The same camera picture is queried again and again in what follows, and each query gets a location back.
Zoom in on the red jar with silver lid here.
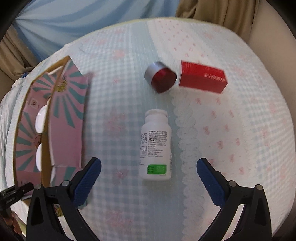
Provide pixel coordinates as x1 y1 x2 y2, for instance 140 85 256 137
144 61 178 94

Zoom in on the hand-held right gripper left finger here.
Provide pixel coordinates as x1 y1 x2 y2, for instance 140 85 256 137
26 157 102 241

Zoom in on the small white pill bottle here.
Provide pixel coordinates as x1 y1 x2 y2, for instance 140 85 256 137
35 105 49 134

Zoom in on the beige curtain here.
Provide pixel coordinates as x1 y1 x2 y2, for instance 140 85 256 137
176 0 260 40
0 25 39 75

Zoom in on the light blue hanging cloth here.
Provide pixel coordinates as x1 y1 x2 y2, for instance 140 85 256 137
11 0 181 59

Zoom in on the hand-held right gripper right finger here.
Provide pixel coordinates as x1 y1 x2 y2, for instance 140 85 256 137
196 158 273 241

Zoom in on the person's left hand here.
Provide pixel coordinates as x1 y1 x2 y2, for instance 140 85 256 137
5 209 23 235

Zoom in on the red rectangular carton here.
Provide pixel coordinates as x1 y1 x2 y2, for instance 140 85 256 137
178 60 229 94

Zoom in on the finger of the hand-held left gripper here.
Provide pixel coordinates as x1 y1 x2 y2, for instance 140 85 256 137
0 182 34 198

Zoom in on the tall white green-label bottle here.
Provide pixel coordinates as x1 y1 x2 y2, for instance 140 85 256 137
139 109 173 181

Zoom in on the pink patterned cardboard box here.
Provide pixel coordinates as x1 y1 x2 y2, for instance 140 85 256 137
14 55 94 217

